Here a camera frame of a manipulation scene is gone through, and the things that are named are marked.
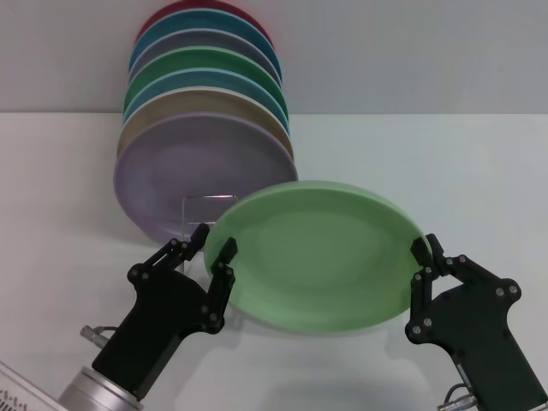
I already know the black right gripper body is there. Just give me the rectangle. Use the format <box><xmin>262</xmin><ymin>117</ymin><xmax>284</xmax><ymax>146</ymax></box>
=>
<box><xmin>405</xmin><ymin>277</ymin><xmax>548</xmax><ymax>411</ymax></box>

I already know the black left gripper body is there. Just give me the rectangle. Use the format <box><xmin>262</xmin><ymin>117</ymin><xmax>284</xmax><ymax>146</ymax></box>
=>
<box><xmin>92</xmin><ymin>267</ymin><xmax>215</xmax><ymax>400</ymax></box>

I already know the light green plate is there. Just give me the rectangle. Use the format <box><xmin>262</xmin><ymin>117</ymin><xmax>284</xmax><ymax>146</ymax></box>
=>
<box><xmin>204</xmin><ymin>179</ymin><xmax>427</xmax><ymax>333</ymax></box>

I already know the lavender plate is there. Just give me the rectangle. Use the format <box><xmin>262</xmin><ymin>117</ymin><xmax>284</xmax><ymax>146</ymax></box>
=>
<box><xmin>113</xmin><ymin>111</ymin><xmax>300</xmax><ymax>247</ymax></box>

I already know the beige plate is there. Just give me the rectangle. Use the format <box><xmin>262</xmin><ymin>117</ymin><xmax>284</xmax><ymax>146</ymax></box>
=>
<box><xmin>116</xmin><ymin>86</ymin><xmax>295</xmax><ymax>163</ymax></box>

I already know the light blue plate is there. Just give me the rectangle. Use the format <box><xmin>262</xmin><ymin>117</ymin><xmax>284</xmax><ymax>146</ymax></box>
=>
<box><xmin>122</xmin><ymin>68</ymin><xmax>292</xmax><ymax>126</ymax></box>

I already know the dark green plate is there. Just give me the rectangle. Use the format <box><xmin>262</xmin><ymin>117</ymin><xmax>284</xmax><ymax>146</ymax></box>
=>
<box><xmin>123</xmin><ymin>47</ymin><xmax>288</xmax><ymax>108</ymax></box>

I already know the grey purple plate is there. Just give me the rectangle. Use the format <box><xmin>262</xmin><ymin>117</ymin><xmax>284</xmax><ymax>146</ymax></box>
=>
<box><xmin>128</xmin><ymin>28</ymin><xmax>283</xmax><ymax>83</ymax></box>

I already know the teal blue plate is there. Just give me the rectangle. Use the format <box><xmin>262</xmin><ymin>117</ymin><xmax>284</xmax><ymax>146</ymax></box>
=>
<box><xmin>128</xmin><ymin>10</ymin><xmax>283</xmax><ymax>82</ymax></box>

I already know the red plate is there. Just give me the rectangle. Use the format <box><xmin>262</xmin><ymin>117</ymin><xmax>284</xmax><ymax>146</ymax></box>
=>
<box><xmin>134</xmin><ymin>0</ymin><xmax>271</xmax><ymax>45</ymax></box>

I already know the left gripper grey cable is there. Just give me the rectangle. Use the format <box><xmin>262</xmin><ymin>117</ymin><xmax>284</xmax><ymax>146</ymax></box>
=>
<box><xmin>80</xmin><ymin>325</ymin><xmax>120</xmax><ymax>344</ymax></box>

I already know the gripper grey cable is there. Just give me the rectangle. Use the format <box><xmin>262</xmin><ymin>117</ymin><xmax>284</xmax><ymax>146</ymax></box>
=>
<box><xmin>436</xmin><ymin>379</ymin><xmax>484</xmax><ymax>411</ymax></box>
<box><xmin>80</xmin><ymin>325</ymin><xmax>120</xmax><ymax>344</ymax></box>

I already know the right gripper grey cable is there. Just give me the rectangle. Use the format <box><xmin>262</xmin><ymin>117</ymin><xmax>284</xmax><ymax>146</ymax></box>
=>
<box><xmin>436</xmin><ymin>379</ymin><xmax>484</xmax><ymax>411</ymax></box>

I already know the metal wire plate rack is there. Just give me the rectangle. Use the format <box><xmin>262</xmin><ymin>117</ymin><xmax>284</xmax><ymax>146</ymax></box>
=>
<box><xmin>179</xmin><ymin>194</ymin><xmax>239</xmax><ymax>273</ymax></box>

